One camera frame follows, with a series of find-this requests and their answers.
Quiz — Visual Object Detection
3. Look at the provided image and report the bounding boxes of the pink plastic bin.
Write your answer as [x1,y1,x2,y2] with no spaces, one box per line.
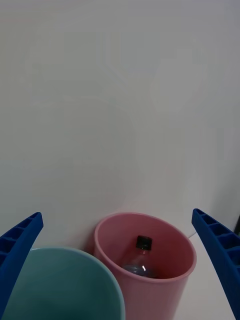
[93,212,198,320]

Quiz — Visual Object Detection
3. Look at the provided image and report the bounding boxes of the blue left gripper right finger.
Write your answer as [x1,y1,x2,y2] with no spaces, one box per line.
[191,208,240,320]

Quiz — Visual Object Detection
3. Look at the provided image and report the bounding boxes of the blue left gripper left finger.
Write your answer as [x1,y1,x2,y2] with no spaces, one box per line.
[0,211,44,316]

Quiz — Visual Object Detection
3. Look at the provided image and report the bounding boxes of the pale blue plastic bin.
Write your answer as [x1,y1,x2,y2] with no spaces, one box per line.
[1,246,126,320]

